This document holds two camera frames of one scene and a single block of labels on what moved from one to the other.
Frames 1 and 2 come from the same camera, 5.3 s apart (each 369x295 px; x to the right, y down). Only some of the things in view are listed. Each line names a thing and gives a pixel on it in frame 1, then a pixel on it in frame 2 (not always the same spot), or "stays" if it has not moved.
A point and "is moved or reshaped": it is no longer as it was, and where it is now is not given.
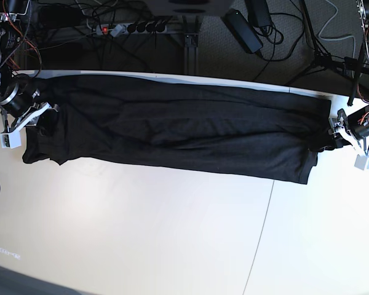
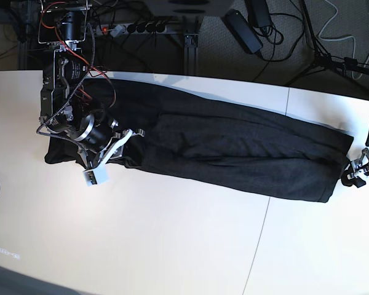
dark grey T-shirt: x=230 y=131 is moved or reshaped
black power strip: x=112 y=29 stays
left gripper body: x=19 y=101 to x=99 y=142
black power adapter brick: x=243 y=30 stays
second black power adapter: x=258 y=13 stays
